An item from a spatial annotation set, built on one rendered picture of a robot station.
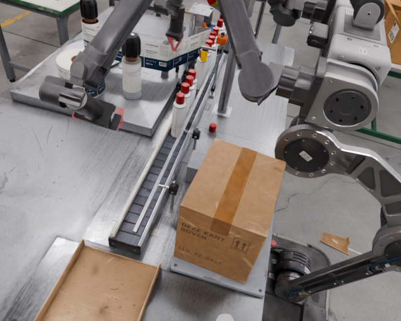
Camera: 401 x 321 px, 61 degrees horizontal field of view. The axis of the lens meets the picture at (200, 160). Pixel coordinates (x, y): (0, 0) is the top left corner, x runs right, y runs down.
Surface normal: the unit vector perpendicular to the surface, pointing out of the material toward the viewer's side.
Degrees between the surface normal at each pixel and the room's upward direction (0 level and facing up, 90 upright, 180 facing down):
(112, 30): 51
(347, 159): 90
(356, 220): 0
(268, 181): 0
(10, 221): 0
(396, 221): 90
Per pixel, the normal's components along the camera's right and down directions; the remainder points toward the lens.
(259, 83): -0.17, 0.05
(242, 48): -0.28, -0.14
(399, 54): -0.21, 0.66
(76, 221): 0.12, -0.70
